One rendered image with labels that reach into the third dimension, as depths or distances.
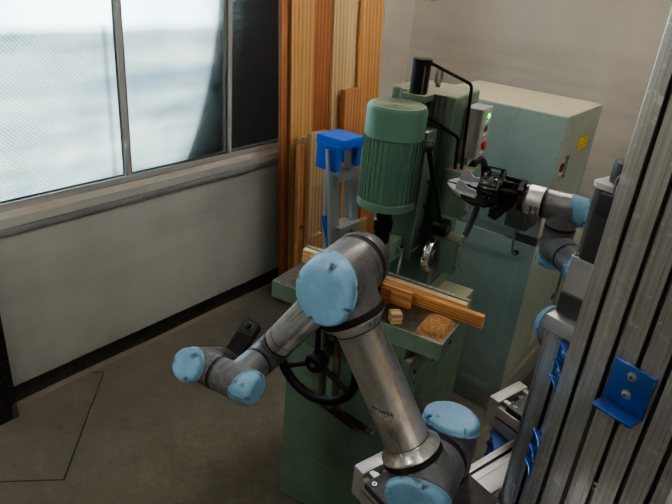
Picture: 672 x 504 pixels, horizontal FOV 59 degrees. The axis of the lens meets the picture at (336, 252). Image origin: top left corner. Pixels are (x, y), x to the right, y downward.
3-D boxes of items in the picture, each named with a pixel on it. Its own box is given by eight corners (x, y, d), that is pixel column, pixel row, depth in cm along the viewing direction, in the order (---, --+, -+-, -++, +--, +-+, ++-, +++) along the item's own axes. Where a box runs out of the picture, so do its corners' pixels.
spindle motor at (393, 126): (346, 206, 180) (356, 102, 166) (373, 191, 194) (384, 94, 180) (398, 221, 172) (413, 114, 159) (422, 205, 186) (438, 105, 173)
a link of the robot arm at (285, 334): (378, 204, 118) (257, 332, 146) (354, 222, 109) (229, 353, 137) (419, 247, 117) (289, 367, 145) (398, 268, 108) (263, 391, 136)
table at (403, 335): (252, 307, 191) (253, 290, 188) (305, 273, 215) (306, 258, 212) (427, 379, 164) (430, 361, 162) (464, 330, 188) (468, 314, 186)
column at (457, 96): (366, 284, 219) (390, 84, 188) (393, 263, 237) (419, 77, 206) (422, 304, 209) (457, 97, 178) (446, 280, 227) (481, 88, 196)
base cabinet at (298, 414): (277, 490, 231) (285, 336, 200) (350, 409, 277) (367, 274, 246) (379, 548, 211) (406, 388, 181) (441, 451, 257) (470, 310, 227)
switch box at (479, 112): (457, 155, 194) (465, 106, 187) (467, 149, 202) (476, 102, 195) (475, 160, 191) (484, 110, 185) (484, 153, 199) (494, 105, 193)
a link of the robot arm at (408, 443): (476, 481, 117) (372, 226, 107) (453, 537, 104) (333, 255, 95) (422, 482, 123) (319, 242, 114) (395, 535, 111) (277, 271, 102)
